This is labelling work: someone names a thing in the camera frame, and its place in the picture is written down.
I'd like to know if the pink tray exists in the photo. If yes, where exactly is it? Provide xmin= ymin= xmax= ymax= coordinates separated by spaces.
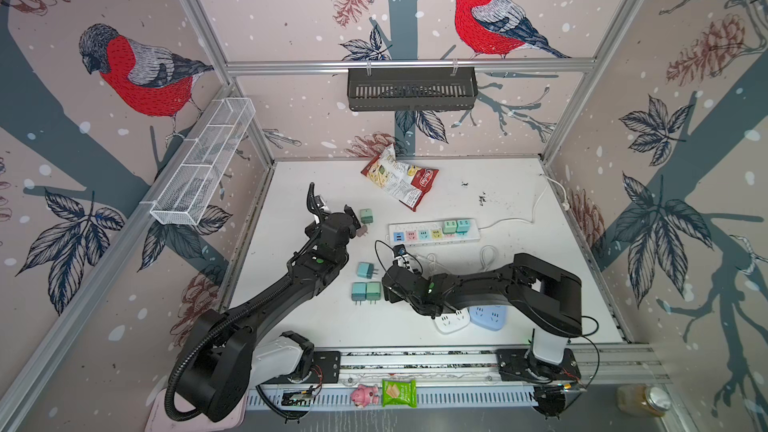
xmin=145 ymin=389 xmax=247 ymax=432

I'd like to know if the green plug adapter front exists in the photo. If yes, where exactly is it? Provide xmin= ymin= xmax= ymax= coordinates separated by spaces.
xmin=365 ymin=281 xmax=382 ymax=303

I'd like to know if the red white chips bag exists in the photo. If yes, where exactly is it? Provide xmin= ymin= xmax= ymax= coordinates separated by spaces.
xmin=361 ymin=145 xmax=439 ymax=211

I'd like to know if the light green plug adapter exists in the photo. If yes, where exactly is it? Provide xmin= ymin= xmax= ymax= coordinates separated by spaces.
xmin=442 ymin=220 xmax=458 ymax=235

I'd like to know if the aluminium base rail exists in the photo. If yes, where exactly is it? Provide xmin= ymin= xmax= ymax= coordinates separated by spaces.
xmin=246 ymin=343 xmax=671 ymax=412

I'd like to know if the white square power socket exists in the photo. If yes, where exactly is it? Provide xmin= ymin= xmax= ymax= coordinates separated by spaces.
xmin=433 ymin=309 xmax=471 ymax=335

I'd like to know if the blue square power socket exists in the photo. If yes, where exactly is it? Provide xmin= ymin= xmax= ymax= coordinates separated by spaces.
xmin=468 ymin=306 xmax=508 ymax=331

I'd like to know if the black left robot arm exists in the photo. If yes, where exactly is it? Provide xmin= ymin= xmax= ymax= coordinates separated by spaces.
xmin=164 ymin=183 xmax=361 ymax=422

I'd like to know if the white multicolour power strip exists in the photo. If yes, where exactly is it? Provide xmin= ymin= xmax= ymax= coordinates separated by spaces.
xmin=387 ymin=219 xmax=481 ymax=247

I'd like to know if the teal plug adapter front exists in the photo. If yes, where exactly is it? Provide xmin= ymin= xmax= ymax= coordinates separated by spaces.
xmin=350 ymin=282 xmax=367 ymax=304

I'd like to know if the teal plug adapter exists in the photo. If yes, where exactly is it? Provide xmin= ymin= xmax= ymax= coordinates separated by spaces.
xmin=350 ymin=282 xmax=367 ymax=304
xmin=356 ymin=262 xmax=377 ymax=280
xmin=456 ymin=219 xmax=472 ymax=234

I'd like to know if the pink toy pig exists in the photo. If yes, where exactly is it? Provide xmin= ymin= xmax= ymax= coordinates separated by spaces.
xmin=350 ymin=384 xmax=381 ymax=408

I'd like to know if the green plug adapter far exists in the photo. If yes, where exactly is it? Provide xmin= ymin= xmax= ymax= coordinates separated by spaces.
xmin=359 ymin=208 xmax=374 ymax=225

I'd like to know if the power strip white cable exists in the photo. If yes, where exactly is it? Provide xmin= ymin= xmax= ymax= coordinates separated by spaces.
xmin=479 ymin=173 xmax=571 ymax=230

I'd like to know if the black hanging wire basket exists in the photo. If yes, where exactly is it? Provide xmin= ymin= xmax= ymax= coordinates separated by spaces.
xmin=347 ymin=67 xmax=478 ymax=112

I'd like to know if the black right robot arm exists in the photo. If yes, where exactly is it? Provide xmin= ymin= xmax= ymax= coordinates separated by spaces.
xmin=382 ymin=253 xmax=583 ymax=385

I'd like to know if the green snack packet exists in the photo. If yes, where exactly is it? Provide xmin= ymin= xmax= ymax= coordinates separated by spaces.
xmin=381 ymin=380 xmax=418 ymax=408

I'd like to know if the white wire mesh shelf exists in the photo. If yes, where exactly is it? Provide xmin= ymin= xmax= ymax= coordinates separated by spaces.
xmin=150 ymin=97 xmax=255 ymax=226

